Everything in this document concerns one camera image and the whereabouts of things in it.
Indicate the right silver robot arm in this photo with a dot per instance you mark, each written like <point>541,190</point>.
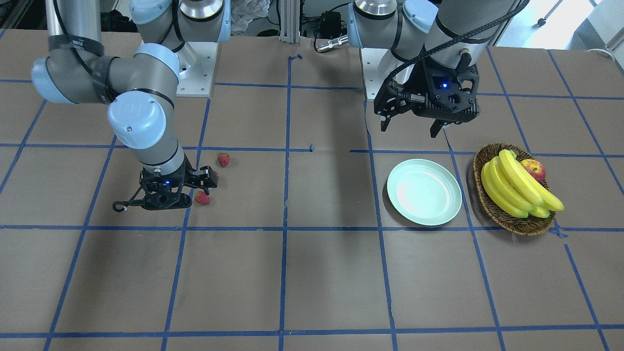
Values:
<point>140,91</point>

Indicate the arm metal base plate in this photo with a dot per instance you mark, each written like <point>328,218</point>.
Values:
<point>197,69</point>
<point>376,64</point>

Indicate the light green plate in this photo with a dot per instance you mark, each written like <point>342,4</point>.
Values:
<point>424,192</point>

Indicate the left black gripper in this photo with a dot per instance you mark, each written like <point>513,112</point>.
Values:
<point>423,81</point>

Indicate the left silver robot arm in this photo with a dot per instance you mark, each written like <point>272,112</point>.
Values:
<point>448,31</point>

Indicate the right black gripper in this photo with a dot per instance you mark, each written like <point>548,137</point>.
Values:
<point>204,176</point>

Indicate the yellow banana bunch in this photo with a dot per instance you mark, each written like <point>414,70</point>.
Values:
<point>514,190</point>

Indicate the brown wicker basket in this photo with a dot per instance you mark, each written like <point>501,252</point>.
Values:
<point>484,205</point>

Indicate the red apple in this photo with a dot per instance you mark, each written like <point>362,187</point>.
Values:
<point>535,169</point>

